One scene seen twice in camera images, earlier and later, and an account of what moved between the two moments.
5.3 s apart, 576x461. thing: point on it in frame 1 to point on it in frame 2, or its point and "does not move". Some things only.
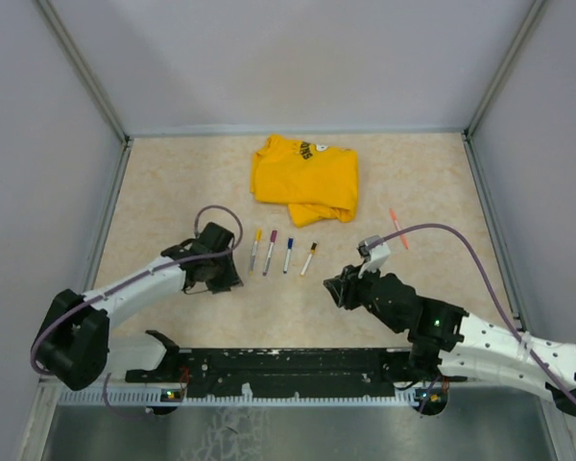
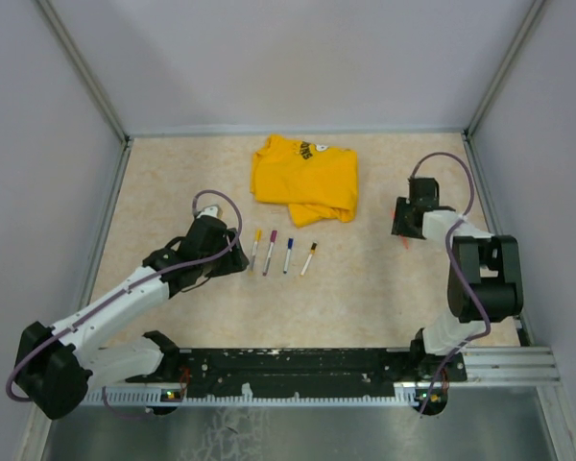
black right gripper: [344, 286] to [398, 226]
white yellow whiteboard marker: [258, 239] does not move
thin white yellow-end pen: [313, 251] does not move
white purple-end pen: [273, 237] does not move
